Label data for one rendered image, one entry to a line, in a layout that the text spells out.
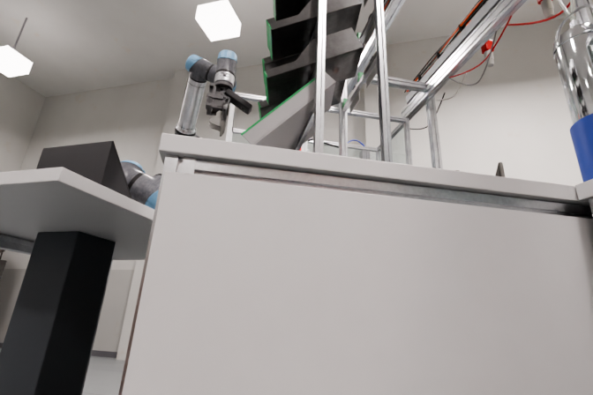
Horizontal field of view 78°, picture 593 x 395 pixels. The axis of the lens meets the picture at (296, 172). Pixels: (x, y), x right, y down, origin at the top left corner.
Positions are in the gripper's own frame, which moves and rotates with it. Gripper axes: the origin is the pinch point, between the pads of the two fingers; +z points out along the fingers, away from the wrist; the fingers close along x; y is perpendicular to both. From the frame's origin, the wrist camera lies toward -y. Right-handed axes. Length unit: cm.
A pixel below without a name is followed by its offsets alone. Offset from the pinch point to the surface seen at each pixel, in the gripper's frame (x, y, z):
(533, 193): 70, -58, 40
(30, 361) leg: 1, 42, 76
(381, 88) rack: 48, -40, 6
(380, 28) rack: 48, -41, -14
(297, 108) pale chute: 45, -19, 14
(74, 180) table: 47, 25, 39
